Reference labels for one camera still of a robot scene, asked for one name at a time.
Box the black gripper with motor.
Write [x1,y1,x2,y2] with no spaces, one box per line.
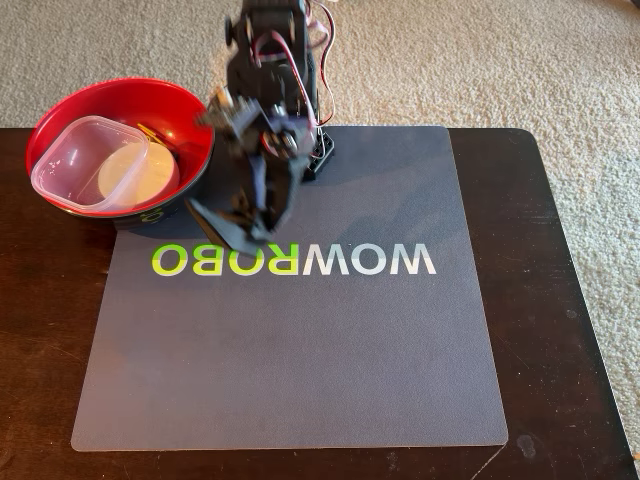
[246,102,321,235]

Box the small white round dish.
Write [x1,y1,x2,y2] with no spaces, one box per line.
[96,142,181,209]

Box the yellow wire clip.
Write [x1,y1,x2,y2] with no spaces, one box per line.
[136,122,171,146]

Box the clear plastic food container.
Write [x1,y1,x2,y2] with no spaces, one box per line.
[30,114,151,212]

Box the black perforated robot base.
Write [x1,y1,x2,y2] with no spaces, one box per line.
[298,127,335,182]

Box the red bowl with black outside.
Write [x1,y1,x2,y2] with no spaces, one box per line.
[24,77,217,234]

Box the grey WOWROBO mat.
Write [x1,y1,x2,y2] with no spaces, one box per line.
[69,124,510,454]

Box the wrist camera board with mount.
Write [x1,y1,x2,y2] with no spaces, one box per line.
[193,88,264,139]

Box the red white servo cable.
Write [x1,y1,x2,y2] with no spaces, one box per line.
[299,0,337,126]
[252,29,321,126]

